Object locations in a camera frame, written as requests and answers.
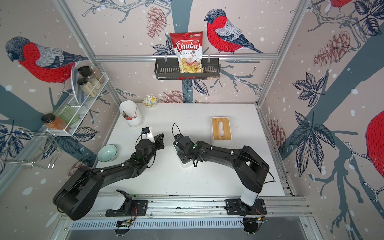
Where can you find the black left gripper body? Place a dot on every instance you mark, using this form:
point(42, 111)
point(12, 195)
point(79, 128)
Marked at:
point(152, 153)

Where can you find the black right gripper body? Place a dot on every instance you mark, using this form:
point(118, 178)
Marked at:
point(183, 156)

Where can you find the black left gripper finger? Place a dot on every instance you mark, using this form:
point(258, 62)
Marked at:
point(156, 145)
point(160, 138)

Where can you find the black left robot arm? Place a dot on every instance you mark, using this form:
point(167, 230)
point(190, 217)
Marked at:
point(78, 195)

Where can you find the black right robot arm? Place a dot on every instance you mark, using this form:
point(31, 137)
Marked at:
point(251, 169)

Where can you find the thin metal utensil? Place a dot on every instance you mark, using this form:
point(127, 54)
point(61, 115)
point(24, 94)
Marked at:
point(136, 112)

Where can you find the light green bowl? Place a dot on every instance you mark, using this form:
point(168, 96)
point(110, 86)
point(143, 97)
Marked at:
point(107, 153)

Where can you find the floral patterned small bowl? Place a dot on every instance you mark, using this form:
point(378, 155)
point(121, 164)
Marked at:
point(150, 101)

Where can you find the white utensil holder cup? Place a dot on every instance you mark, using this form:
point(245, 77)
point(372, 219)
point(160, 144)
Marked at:
point(129, 108)

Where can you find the black lid spice jar front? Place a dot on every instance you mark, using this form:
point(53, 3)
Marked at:
point(87, 88)

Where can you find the black lid spice jar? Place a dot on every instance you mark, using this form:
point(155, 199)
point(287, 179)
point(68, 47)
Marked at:
point(93, 76)
point(87, 88)

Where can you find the green glass cup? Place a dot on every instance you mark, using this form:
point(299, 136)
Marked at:
point(67, 114)

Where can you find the orange sauce jar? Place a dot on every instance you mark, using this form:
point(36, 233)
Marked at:
point(54, 123)

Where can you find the black lid spice jar rear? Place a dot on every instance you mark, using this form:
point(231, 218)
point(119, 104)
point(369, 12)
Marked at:
point(93, 76)

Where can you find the red Chuba chips bag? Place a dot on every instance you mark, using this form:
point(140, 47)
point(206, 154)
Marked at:
point(188, 48)

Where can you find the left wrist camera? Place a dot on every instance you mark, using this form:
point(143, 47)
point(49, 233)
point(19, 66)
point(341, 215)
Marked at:
point(147, 133)

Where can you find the red handled tool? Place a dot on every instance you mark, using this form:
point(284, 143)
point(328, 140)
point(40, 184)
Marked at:
point(126, 116)

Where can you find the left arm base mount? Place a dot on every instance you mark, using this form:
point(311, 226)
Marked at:
point(129, 208)

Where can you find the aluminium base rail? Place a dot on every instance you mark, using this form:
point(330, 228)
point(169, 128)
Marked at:
point(192, 217)

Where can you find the black wire wall basket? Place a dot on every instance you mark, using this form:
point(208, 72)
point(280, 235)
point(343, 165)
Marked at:
point(170, 70)

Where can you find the white wire wall shelf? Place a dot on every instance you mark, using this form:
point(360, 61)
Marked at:
point(80, 103)

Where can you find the chrome wire wall rack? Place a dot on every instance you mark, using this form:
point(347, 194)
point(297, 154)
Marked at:
point(30, 150)

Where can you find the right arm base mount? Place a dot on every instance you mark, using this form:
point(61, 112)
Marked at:
point(246, 207)

